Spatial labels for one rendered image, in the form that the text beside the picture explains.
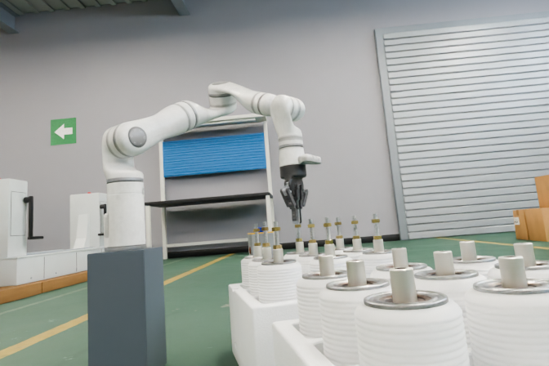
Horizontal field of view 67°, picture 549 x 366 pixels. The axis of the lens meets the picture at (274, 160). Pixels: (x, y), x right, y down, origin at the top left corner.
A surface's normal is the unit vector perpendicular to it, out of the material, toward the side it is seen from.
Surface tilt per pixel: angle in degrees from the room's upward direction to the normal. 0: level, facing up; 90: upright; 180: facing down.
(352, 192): 90
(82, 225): 78
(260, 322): 90
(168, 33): 90
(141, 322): 90
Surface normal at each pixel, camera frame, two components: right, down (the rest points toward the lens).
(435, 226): -0.06, -0.15
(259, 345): 0.22, -0.17
